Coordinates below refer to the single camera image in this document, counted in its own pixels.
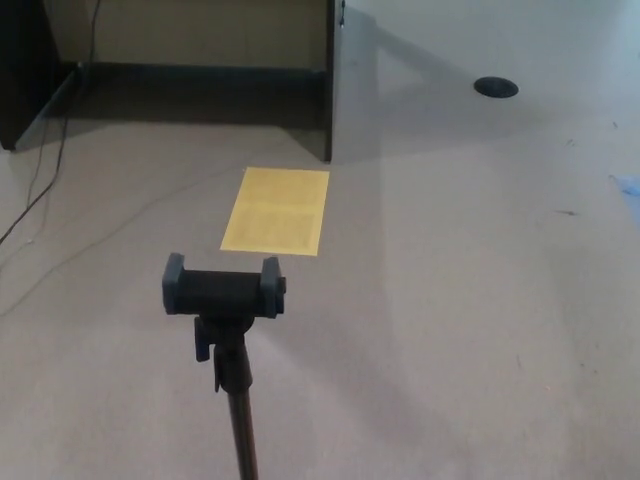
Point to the black tripod with phone clamp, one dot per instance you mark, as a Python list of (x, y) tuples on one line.
[(225, 296)]

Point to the yellow paper sheet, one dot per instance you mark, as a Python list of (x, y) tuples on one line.
[(276, 212)]

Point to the black round floor cover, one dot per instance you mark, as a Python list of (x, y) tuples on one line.
[(496, 87)]

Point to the blue plastic scrap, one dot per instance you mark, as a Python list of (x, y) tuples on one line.
[(631, 184)]

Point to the dark wooden desk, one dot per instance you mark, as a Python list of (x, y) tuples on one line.
[(20, 75)]

